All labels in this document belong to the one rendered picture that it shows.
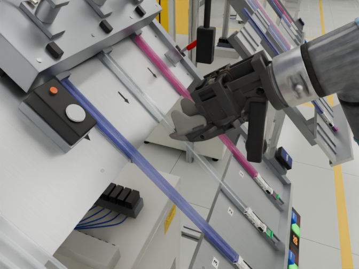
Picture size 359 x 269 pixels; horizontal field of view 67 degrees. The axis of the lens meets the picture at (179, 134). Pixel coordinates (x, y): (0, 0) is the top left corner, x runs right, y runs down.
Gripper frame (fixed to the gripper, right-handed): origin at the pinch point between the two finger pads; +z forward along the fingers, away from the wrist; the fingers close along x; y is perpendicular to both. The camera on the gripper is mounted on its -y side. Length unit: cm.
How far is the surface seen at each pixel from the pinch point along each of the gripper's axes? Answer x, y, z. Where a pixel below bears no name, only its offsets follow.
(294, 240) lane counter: -7.4, -40.2, -5.3
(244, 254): 8.4, -23.7, -3.3
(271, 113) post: -48, -25, -1
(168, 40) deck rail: -19.0, 14.5, 2.4
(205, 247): 13.4, -14.9, -1.8
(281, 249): 1.1, -32.2, -6.2
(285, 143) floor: -138, -96, 30
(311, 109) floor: -197, -106, 15
